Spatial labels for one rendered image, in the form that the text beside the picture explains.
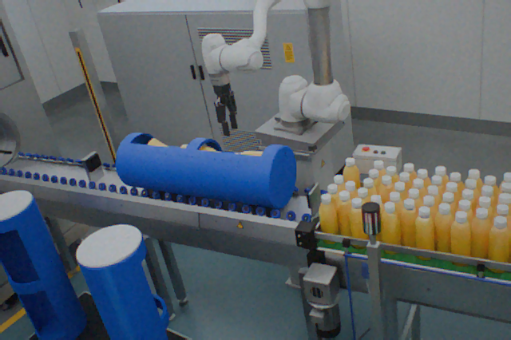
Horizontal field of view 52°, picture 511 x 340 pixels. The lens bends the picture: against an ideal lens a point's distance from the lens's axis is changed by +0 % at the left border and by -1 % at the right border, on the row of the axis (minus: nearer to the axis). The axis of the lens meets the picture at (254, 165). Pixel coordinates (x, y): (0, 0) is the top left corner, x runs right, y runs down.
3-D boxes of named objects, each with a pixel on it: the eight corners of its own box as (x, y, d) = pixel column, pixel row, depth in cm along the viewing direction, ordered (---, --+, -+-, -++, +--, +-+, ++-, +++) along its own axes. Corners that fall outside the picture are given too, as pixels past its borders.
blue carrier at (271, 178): (156, 172, 296) (145, 124, 285) (299, 191, 255) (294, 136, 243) (122, 195, 274) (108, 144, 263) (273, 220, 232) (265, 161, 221)
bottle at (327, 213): (336, 231, 228) (331, 192, 219) (342, 241, 222) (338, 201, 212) (320, 236, 228) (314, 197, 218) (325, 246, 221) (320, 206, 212)
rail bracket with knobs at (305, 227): (305, 236, 229) (302, 217, 224) (320, 239, 226) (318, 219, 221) (295, 251, 222) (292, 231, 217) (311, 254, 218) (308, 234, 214)
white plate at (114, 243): (104, 273, 208) (105, 275, 209) (154, 233, 226) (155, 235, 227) (62, 255, 224) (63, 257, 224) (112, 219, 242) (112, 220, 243)
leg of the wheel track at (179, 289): (182, 298, 342) (156, 219, 312) (189, 299, 340) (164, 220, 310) (176, 304, 338) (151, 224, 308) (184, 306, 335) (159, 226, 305)
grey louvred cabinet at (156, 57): (172, 132, 576) (136, -3, 506) (355, 162, 455) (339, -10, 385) (137, 155, 539) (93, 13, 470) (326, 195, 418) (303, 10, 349)
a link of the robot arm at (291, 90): (291, 107, 294) (289, 69, 283) (319, 113, 283) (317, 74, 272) (273, 118, 284) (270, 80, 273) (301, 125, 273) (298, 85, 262)
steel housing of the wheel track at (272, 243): (41, 193, 366) (22, 150, 350) (339, 246, 263) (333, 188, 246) (8, 217, 345) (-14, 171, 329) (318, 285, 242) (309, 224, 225)
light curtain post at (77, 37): (152, 259, 383) (74, 27, 301) (159, 261, 380) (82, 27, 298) (147, 265, 378) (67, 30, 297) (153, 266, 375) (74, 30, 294)
